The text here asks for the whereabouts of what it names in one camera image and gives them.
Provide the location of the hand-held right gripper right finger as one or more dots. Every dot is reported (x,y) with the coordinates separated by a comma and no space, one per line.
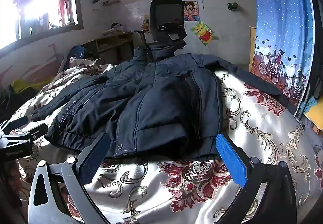
(231,161)

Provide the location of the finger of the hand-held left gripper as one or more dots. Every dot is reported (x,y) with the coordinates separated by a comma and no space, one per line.
(35,133)
(17,123)

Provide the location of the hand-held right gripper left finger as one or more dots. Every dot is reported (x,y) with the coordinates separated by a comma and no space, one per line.
(95,157)

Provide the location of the dark navy padded jacket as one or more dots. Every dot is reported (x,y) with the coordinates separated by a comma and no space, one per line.
(151,103)

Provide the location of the black bag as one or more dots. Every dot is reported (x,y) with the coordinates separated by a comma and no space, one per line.
(7,100)

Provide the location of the yellow-green cloth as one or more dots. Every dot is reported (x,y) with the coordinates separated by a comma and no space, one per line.
(25,85)

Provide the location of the floral satin blanket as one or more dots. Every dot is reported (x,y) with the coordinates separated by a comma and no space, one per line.
(176,188)

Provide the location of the blue backpack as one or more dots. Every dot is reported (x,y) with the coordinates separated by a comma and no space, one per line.
(77,52)

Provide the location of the yellow cloth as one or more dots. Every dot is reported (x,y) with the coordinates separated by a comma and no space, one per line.
(315,111)

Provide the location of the wooden desk with shelves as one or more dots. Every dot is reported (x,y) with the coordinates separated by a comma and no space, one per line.
(111,43)

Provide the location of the light wooden cabinet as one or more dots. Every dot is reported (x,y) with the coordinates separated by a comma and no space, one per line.
(252,47)

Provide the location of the yellow bear poster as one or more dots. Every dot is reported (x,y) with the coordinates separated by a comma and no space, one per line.
(203,32)

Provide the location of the colourful comic poster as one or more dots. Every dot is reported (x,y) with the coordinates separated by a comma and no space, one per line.
(146,22)

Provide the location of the blue printed curtain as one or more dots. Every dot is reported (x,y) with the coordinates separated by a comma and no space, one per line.
(280,25)

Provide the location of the green hanging box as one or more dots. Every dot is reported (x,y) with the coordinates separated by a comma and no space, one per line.
(232,6)

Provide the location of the cartoon character poster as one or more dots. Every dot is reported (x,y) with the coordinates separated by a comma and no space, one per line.
(191,11)

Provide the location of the black mesh office chair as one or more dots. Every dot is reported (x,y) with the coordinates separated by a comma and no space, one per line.
(166,12)

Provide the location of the white bed frame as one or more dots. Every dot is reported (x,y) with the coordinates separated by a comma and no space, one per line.
(62,62)

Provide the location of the grey wall power strip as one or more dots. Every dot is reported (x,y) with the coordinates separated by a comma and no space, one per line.
(111,2)

